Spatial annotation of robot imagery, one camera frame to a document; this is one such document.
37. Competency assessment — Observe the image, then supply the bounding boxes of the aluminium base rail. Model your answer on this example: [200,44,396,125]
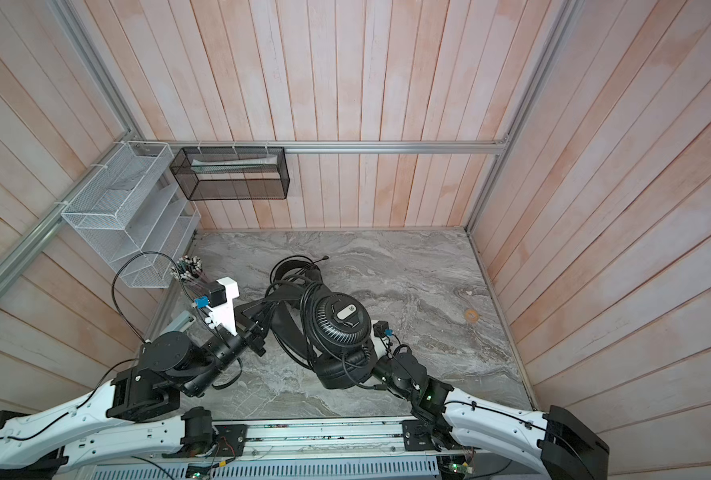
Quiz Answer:
[78,413,573,480]

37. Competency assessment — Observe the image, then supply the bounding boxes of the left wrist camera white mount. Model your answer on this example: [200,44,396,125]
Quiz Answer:
[193,277,239,336]

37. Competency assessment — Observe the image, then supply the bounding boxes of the small brown round disc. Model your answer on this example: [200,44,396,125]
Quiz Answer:
[463,309,479,324]

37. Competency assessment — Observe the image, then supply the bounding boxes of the white wire mesh wall shelf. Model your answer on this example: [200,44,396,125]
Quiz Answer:
[62,141,200,289]

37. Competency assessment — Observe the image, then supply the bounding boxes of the clear cup of pencils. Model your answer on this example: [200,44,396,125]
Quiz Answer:
[170,255,209,286]

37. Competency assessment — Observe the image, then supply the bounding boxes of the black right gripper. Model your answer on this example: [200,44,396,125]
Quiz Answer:
[348,337,417,401]

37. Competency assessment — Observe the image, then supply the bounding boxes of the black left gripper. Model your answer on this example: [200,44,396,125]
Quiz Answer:
[184,291,282,395]

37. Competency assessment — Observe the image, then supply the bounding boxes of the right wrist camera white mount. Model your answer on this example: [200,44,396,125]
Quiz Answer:
[371,321,395,358]

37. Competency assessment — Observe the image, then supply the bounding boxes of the black wire mesh wall basket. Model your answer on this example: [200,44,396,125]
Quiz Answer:
[169,146,290,201]

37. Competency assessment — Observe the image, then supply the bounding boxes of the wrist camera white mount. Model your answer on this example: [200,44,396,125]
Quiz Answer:
[193,277,239,336]
[371,321,395,358]

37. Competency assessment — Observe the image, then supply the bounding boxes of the papers in black basket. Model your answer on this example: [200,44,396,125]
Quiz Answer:
[190,156,278,174]

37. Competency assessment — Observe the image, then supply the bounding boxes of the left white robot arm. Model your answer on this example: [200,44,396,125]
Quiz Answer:
[0,302,272,479]

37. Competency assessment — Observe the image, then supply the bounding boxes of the large black gaming headset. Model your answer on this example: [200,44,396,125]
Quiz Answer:
[269,255,329,284]

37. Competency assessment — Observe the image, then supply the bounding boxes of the small black wired headphones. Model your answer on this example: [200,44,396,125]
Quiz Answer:
[260,281,379,390]

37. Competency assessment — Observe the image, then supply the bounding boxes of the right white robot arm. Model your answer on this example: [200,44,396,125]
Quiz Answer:
[373,350,609,479]

